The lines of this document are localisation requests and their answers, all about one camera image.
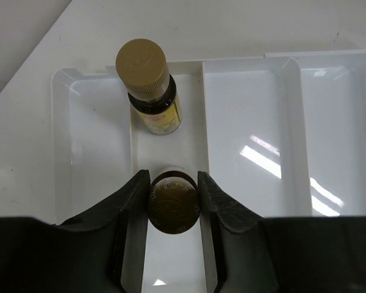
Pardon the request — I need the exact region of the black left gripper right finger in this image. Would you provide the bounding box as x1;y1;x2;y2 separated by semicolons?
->
198;172;366;292

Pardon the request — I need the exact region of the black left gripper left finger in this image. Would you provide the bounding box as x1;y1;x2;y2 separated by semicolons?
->
0;170;150;292

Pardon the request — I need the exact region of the yellow label bottle gold cap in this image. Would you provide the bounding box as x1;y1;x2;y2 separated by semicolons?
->
115;38;182;135

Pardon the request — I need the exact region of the white divided organizer tray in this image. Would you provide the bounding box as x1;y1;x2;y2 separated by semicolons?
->
51;51;366;292

